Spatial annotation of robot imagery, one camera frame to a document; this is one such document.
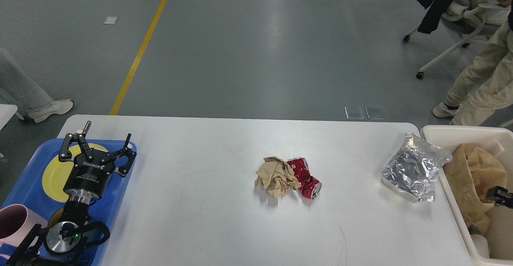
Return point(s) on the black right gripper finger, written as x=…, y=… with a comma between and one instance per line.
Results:
x=500, y=196

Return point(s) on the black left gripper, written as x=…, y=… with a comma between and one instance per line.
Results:
x=87, y=178

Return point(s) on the brown paper bag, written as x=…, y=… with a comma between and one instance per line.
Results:
x=470, y=174

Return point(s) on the yellow plastic plate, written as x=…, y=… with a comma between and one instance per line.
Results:
x=54, y=177

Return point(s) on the white paper cup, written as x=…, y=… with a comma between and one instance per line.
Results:
x=481, y=244

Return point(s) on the crushed clear plastic bottle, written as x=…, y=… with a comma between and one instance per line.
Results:
x=414, y=169

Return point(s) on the pink ribbed mug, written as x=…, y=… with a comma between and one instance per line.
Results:
x=16, y=221

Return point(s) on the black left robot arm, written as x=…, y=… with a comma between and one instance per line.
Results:
x=75, y=147

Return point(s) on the passer-by white shoe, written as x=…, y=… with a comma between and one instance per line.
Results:
x=37, y=102

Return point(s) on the blue plastic tray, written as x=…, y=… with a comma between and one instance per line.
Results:
x=28, y=191

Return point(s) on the white cart leg with caster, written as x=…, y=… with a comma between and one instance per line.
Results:
x=23, y=118

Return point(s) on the small white side table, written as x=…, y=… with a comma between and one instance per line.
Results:
x=7, y=111

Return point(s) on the person in beige trousers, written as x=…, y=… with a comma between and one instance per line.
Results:
x=484, y=86

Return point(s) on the clear floor plate right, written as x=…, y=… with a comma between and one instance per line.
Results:
x=375, y=113

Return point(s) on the clear floor plate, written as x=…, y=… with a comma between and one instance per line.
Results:
x=375, y=113
x=354, y=113

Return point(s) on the clear floor plate left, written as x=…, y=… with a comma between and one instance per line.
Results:
x=354, y=113

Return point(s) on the white wheeled chair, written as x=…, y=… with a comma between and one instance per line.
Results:
x=468, y=18

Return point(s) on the crumpled brown paper ball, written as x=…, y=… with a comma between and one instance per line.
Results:
x=276, y=176

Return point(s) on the crushed red soda can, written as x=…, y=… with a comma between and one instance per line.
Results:
x=310, y=186

